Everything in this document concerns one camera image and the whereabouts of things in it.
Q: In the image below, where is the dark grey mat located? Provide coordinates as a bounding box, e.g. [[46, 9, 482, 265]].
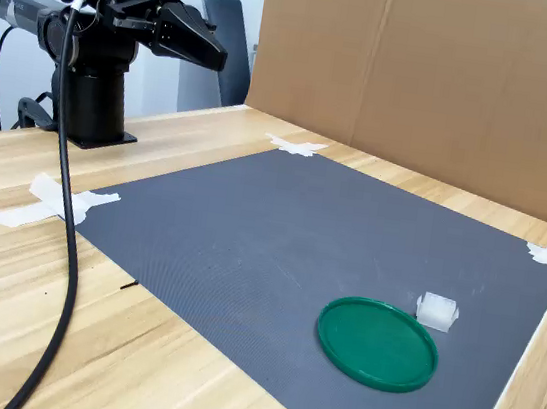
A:
[[57, 124, 547, 409]]

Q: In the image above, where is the round green lid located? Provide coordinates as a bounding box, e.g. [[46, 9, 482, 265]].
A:
[[309, 291, 446, 400]]

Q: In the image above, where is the brown cardboard partition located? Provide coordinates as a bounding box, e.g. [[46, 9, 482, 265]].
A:
[[232, 0, 547, 232]]

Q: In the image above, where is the dark grey chair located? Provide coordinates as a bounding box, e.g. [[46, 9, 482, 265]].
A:
[[174, 0, 264, 121]]

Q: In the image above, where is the thick black cable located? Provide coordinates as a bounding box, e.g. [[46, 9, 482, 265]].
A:
[[2, 0, 130, 409]]

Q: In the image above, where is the black table clamp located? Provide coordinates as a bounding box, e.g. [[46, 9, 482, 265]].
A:
[[9, 87, 63, 137]]

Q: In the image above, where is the small white plastic terminal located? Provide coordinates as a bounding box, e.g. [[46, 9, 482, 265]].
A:
[[410, 290, 464, 337]]

